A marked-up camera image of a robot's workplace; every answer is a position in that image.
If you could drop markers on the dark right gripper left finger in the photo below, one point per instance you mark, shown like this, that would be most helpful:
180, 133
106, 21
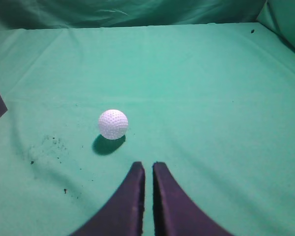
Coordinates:
122, 214

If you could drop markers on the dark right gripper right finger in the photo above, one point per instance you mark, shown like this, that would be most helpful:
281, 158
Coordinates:
174, 213

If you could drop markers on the white dimpled golf ball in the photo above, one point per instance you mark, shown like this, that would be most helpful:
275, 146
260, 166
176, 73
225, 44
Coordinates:
113, 124

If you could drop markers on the green table cloth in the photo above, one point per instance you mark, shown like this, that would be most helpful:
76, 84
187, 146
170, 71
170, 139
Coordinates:
215, 102

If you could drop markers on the green backdrop cloth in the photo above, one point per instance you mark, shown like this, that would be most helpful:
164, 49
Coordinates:
276, 15

